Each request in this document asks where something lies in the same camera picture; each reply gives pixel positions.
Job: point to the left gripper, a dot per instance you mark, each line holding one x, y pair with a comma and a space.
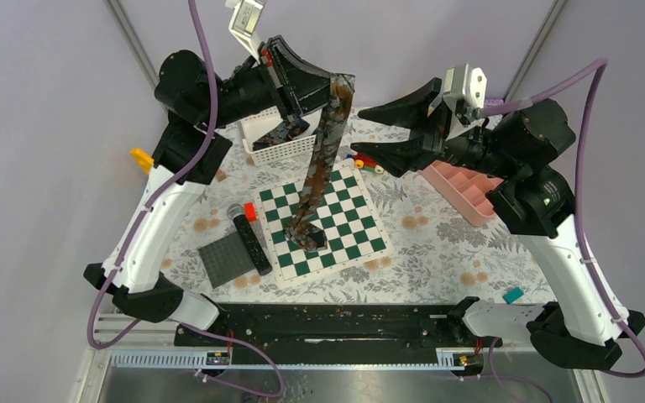
295, 85

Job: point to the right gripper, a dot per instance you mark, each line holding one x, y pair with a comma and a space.
411, 110

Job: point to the brown floral tie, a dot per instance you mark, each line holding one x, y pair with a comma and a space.
328, 136

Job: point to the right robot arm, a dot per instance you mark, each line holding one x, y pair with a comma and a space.
581, 327

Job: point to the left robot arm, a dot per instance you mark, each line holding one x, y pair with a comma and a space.
186, 159

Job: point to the dark blue patterned tie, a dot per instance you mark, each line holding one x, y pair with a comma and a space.
284, 132

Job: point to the red toy car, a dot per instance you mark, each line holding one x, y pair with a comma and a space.
364, 162

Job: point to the white plastic basket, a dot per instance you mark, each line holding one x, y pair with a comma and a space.
255, 126

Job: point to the pink compartment tray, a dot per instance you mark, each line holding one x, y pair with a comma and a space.
464, 189

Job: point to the purple glitter microphone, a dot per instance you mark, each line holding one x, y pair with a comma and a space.
491, 102

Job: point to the green white chessboard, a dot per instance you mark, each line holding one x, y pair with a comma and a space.
347, 215

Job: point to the small red block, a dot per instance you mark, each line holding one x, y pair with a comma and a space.
250, 212

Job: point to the black microphone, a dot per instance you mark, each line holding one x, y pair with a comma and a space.
252, 245

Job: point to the yellow blue toy crane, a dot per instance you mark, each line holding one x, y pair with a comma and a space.
142, 159

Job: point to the floral table mat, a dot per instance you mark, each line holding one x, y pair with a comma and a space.
439, 258

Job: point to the grey lego baseplate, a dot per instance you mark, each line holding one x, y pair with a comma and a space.
225, 260

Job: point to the teal block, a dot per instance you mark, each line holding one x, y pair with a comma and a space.
513, 295

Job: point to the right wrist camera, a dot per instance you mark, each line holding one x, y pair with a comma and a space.
464, 89

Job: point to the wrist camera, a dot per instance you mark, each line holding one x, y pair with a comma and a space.
244, 20
464, 89

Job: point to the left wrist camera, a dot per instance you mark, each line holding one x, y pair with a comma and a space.
244, 20

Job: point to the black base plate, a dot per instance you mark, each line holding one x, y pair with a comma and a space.
347, 334

